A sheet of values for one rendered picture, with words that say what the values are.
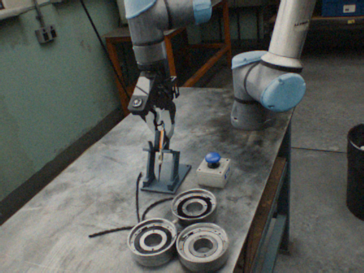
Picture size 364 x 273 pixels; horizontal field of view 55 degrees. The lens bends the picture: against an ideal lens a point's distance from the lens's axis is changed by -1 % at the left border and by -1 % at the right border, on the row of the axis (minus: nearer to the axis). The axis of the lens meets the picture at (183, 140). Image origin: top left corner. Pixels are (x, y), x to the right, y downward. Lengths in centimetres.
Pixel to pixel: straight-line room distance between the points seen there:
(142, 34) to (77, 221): 48
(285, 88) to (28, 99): 190
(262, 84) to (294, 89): 8
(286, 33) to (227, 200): 45
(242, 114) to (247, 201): 36
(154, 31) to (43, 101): 187
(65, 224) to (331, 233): 137
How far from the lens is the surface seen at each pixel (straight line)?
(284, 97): 97
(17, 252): 92
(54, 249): 87
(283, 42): 96
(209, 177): 89
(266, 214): 119
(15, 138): 248
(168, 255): 73
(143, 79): 85
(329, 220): 200
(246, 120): 113
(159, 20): 81
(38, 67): 258
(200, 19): 85
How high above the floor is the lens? 136
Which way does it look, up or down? 30 degrees down
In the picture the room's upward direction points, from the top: 9 degrees counter-clockwise
